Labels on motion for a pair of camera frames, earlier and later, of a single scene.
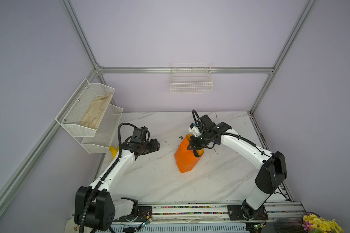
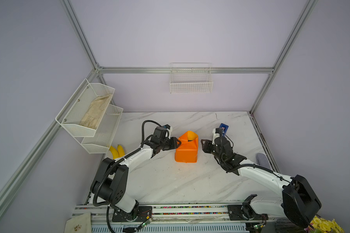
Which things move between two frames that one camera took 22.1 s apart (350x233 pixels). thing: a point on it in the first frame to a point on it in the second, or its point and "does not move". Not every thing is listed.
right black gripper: x=193 y=145 to x=206 y=145
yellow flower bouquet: x=313 y=223 does not move
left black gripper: x=154 y=146 to x=173 y=141
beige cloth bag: x=71 y=226 does not move
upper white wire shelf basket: x=82 y=114 does not move
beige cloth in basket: x=93 y=115 does not move
